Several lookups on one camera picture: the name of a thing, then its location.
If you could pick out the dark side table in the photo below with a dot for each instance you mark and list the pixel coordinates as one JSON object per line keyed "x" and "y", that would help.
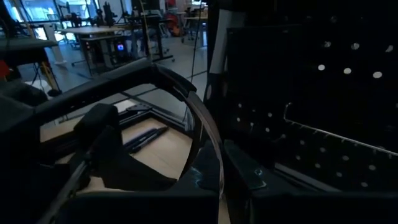
{"x": 25, "y": 46}

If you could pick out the black pegboard cart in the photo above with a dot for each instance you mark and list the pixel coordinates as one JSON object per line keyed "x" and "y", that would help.
{"x": 311, "y": 87}

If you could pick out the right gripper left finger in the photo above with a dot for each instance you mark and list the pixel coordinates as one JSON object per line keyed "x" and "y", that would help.
{"x": 109, "y": 149}

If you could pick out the light wooden lab table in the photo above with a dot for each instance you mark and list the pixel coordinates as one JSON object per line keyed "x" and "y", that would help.
{"x": 90, "y": 30}

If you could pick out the black pen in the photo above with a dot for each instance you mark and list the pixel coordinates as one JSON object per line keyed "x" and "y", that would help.
{"x": 152, "y": 139}
{"x": 140, "y": 137}

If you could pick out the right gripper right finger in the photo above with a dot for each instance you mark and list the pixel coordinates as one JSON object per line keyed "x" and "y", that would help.
{"x": 245, "y": 168}

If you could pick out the clear black safety glasses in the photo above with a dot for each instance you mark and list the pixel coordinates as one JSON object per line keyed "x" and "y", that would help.
{"x": 93, "y": 93}

